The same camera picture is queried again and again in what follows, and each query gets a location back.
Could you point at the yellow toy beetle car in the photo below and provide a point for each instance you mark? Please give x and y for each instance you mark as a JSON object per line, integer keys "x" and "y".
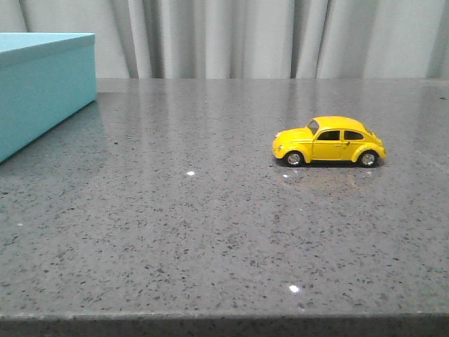
{"x": 329, "y": 138}

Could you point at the light blue storage box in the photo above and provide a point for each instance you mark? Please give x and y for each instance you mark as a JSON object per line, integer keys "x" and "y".
{"x": 45, "y": 78}

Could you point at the grey pleated curtain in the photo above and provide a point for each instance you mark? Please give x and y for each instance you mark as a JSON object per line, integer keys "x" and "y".
{"x": 250, "y": 39}

